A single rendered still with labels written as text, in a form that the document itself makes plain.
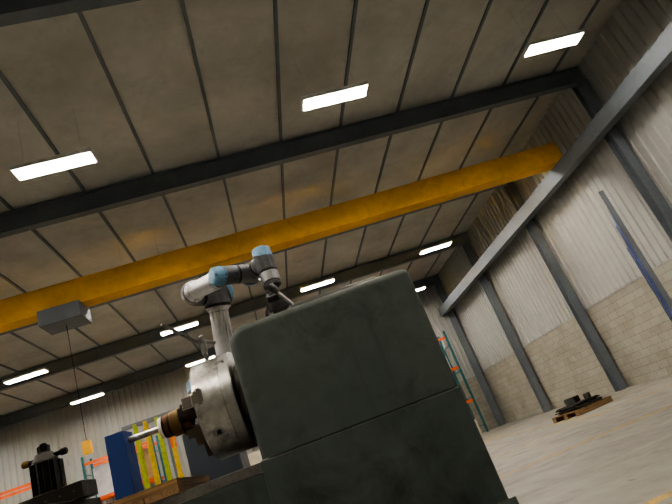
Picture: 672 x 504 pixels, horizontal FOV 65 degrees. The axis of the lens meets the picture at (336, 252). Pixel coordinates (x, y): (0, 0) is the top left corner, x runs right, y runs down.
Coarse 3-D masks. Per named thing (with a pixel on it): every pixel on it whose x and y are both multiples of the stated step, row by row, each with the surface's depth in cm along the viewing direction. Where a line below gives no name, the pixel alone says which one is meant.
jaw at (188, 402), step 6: (198, 390) 161; (192, 396) 162; (198, 396) 160; (186, 402) 161; (192, 402) 161; (198, 402) 160; (180, 408) 165; (186, 408) 160; (192, 408) 161; (180, 414) 167; (186, 414) 164; (192, 414) 165; (180, 420) 166; (186, 420) 168
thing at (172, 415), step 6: (168, 414) 170; (174, 414) 170; (162, 420) 169; (168, 420) 169; (174, 420) 168; (192, 420) 175; (162, 426) 168; (168, 426) 169; (174, 426) 168; (180, 426) 168; (186, 426) 170; (192, 426) 171; (168, 432) 168; (174, 432) 168; (180, 432) 169
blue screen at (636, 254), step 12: (600, 192) 548; (612, 216) 615; (624, 228) 531; (624, 240) 711; (636, 252) 523; (636, 264) 878; (648, 264) 516; (648, 276) 633; (660, 288) 508; (660, 300) 771
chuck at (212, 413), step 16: (192, 368) 169; (208, 368) 166; (192, 384) 162; (208, 384) 162; (208, 400) 159; (208, 416) 158; (224, 416) 158; (208, 432) 158; (224, 448) 161; (240, 448) 164
